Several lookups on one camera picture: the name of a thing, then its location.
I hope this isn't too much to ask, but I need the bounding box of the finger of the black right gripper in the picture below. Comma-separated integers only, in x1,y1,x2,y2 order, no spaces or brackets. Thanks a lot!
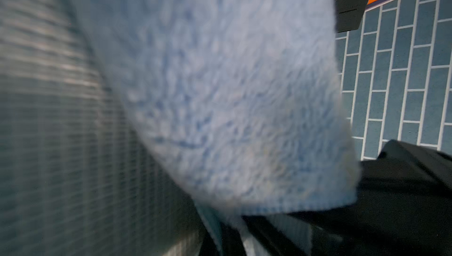
243,214,312,256

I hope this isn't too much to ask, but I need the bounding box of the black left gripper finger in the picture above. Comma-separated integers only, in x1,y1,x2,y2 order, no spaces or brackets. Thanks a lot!
199,223,246,256

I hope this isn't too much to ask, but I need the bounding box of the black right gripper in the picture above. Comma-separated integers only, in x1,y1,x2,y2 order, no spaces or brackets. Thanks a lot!
294,140,452,256

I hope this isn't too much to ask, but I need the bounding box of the light blue cleaning cloth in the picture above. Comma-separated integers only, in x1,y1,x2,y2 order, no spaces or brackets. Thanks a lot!
69,0,361,215

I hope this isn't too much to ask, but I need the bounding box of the clear grey document bag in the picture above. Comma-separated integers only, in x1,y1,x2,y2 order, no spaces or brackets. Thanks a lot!
1,0,205,256

